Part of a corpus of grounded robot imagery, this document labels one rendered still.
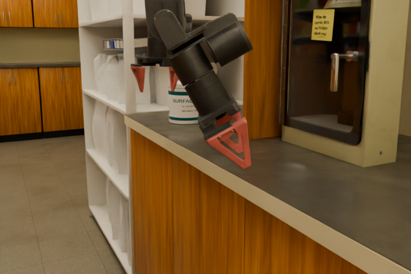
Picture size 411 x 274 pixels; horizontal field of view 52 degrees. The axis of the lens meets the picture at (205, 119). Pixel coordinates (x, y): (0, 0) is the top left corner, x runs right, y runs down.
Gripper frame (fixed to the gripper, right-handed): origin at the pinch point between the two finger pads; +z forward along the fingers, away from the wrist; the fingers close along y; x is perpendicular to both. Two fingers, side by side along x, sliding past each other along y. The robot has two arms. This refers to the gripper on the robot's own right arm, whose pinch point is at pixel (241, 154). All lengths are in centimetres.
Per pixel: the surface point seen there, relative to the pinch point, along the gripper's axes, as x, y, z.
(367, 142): -25.5, 27.8, 19.8
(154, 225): 46, 81, 31
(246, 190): 4.0, 17.8, 12.4
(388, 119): -33.1, 30.7, 18.4
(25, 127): 246, 455, -40
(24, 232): 161, 192, 29
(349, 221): -10.1, -2.5, 18.0
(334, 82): -25.3, 29.0, 3.5
